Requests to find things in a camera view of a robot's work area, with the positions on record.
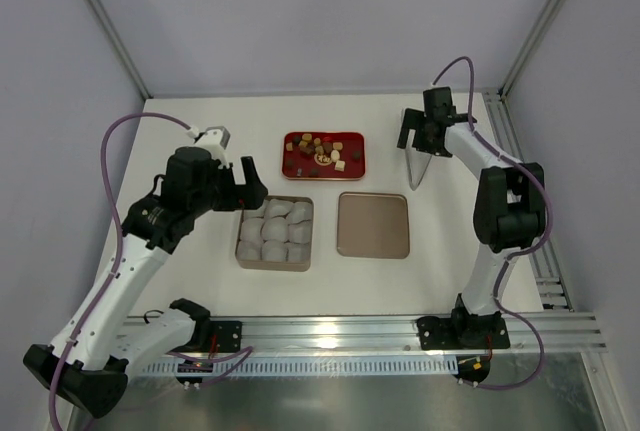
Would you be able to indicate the gold tin box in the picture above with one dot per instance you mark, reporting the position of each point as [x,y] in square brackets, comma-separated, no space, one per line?
[277,236]

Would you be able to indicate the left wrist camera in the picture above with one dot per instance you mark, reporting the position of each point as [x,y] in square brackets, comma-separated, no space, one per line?
[215,141]

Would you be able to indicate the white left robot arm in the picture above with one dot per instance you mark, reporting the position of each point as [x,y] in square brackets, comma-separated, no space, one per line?
[87,364]

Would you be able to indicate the aluminium mounting rail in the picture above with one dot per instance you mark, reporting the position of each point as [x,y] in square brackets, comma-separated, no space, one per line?
[559,331]

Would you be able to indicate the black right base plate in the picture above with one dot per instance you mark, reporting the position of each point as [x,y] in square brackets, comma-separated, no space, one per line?
[461,331]

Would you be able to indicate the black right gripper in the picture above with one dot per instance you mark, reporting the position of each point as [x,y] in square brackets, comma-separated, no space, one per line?
[423,136]

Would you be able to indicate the gold tin lid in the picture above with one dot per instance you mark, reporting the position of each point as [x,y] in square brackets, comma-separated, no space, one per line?
[373,225]

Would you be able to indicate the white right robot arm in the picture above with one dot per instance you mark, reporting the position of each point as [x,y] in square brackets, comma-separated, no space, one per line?
[509,216]

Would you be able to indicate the slotted cable duct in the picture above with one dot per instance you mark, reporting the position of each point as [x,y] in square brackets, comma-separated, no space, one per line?
[263,365]

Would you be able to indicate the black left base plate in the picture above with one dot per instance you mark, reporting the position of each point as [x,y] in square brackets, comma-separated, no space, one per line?
[226,336]

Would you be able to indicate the red chocolate tray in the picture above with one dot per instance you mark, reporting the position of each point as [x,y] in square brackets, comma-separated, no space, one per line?
[304,150]

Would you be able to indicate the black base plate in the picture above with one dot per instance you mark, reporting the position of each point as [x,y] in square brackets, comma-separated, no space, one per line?
[461,331]
[226,336]

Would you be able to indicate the metal serving tongs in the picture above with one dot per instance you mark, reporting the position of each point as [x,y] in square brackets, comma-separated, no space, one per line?
[417,164]

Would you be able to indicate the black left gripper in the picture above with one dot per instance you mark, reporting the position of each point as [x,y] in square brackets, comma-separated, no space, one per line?
[232,191]

